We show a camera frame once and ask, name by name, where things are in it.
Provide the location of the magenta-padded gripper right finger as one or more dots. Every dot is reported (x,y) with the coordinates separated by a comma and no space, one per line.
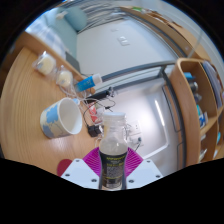
(145,171)

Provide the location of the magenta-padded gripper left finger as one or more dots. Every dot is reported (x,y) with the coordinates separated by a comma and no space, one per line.
(78,171)

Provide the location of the clear bottle with dark label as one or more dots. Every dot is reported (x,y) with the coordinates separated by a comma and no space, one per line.
(113,156)

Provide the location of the small black jar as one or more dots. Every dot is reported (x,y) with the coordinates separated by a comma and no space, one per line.
(95,130)

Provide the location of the white mug with blue print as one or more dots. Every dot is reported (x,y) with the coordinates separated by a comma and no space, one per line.
(55,121)

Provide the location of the white desk lamp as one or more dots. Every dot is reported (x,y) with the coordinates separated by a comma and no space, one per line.
(160,113)

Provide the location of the black electric shaver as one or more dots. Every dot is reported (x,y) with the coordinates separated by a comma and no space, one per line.
(100,94)

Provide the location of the wooden shelf unit with items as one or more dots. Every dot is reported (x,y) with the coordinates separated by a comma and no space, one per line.
(186,100)

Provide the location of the wrapped pale bun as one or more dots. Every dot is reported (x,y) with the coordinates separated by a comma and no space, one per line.
(45,63)
(65,77)

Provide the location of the bed with teal sheet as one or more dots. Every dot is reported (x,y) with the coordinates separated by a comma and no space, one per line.
(56,31)

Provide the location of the teal pillow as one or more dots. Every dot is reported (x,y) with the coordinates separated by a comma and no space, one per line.
(76,18)

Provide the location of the grey striped curtain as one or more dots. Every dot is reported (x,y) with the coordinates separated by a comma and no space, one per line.
(100,7)

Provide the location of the grey metal desk frame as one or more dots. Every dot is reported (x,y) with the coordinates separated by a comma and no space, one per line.
(140,68)

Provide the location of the wooden loft bed frame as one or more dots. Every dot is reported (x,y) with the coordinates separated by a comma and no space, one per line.
(166,30)

